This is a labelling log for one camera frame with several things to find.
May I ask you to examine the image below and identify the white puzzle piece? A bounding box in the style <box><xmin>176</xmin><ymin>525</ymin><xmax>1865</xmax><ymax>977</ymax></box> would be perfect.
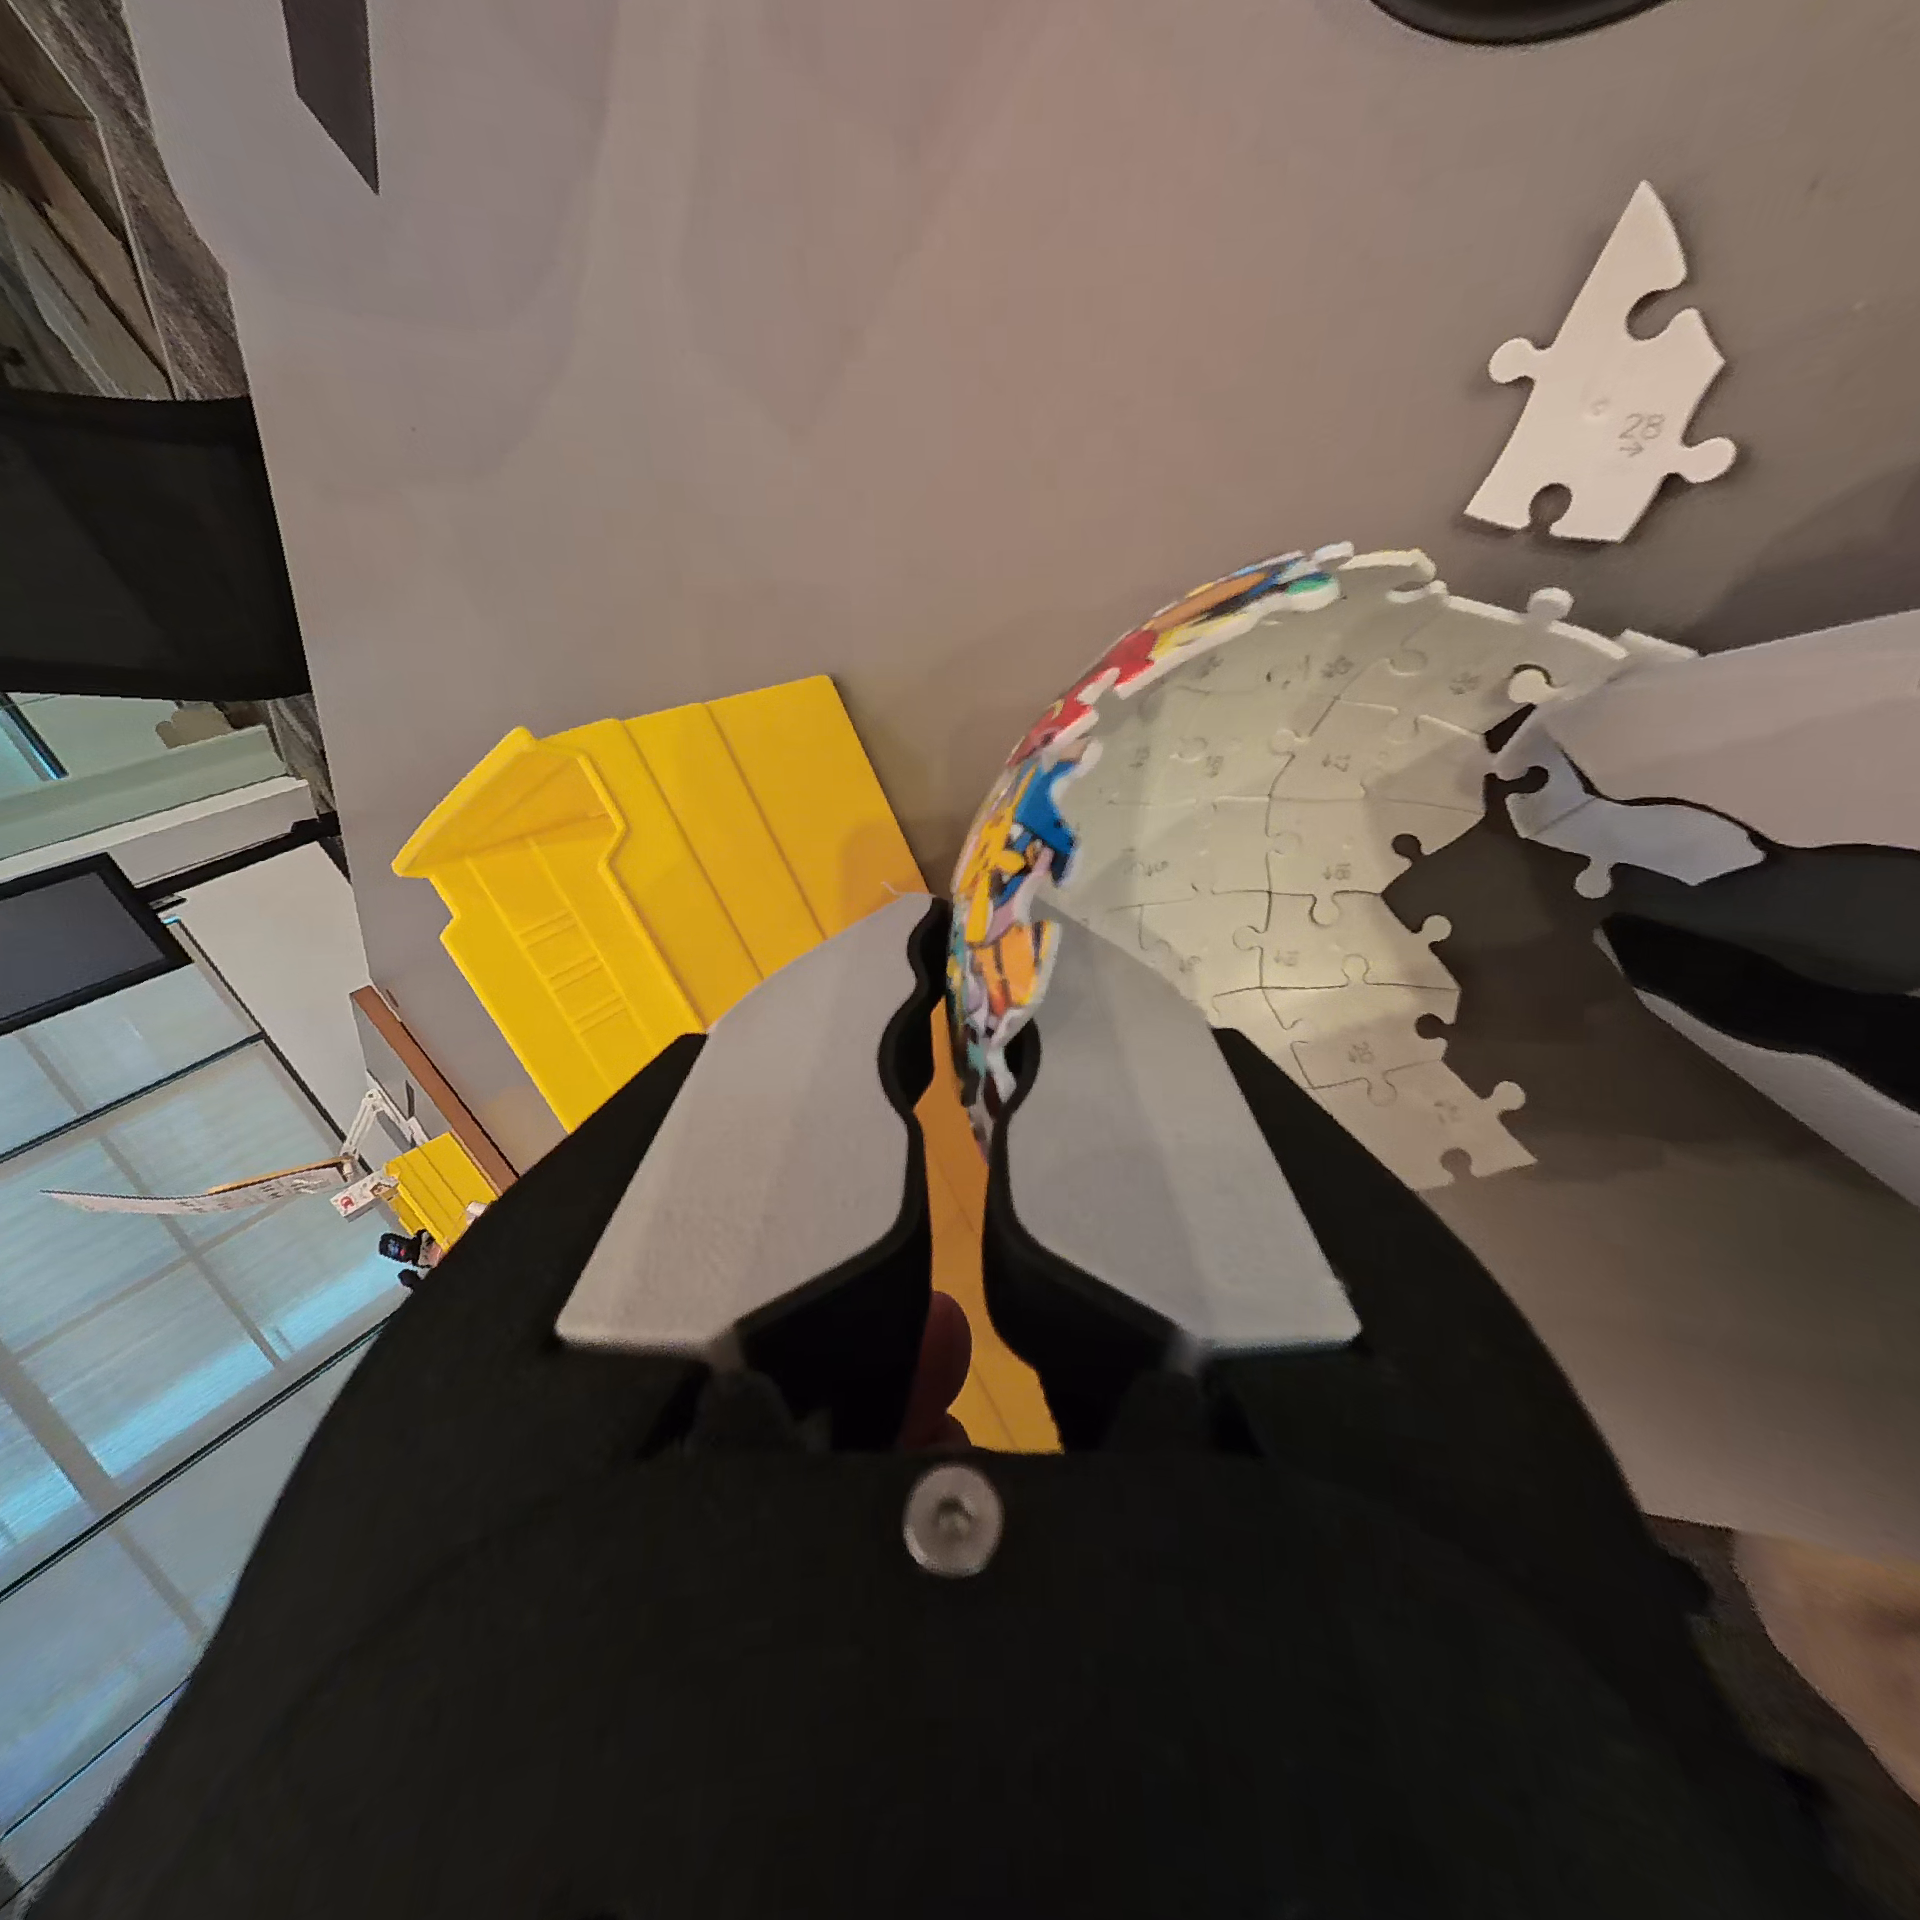
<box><xmin>1462</xmin><ymin>181</ymin><xmax>1738</xmax><ymax>544</ymax></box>
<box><xmin>1499</xmin><ymin>749</ymin><xmax>1766</xmax><ymax>899</ymax></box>

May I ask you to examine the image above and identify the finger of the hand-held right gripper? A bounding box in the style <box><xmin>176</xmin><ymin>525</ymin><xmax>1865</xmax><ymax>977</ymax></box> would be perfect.
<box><xmin>1499</xmin><ymin>612</ymin><xmax>1920</xmax><ymax>915</ymax></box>
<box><xmin>1598</xmin><ymin>901</ymin><xmax>1920</xmax><ymax>1186</ymax></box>

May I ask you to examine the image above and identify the dark monitor screen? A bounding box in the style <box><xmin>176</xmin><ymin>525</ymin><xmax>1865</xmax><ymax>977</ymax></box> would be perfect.
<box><xmin>0</xmin><ymin>856</ymin><xmax>185</xmax><ymax>1037</ymax></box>

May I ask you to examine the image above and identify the small yellow plastic bin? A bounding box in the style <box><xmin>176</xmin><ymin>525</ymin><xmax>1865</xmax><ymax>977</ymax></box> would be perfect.
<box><xmin>381</xmin><ymin>1131</ymin><xmax>505</xmax><ymax>1257</ymax></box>

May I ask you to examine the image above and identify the dark narrow strip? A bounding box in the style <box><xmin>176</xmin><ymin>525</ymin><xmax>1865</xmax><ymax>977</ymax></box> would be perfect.
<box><xmin>280</xmin><ymin>0</ymin><xmax>381</xmax><ymax>195</ymax></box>

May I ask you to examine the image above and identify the colourful half-built puzzle ball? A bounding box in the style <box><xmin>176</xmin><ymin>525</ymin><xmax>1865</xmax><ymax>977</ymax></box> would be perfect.
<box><xmin>950</xmin><ymin>544</ymin><xmax>1695</xmax><ymax>1192</ymax></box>

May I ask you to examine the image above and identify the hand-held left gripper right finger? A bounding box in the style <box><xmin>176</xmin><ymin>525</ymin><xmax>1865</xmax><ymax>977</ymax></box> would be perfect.
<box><xmin>983</xmin><ymin>901</ymin><xmax>1359</xmax><ymax>1348</ymax></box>

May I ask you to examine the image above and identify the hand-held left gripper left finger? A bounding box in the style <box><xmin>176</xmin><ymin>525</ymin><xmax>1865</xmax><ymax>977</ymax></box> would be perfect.
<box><xmin>555</xmin><ymin>897</ymin><xmax>952</xmax><ymax>1353</ymax></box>

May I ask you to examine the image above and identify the black round dish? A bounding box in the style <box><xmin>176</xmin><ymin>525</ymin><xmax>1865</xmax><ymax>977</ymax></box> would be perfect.
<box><xmin>1371</xmin><ymin>0</ymin><xmax>1670</xmax><ymax>41</ymax></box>

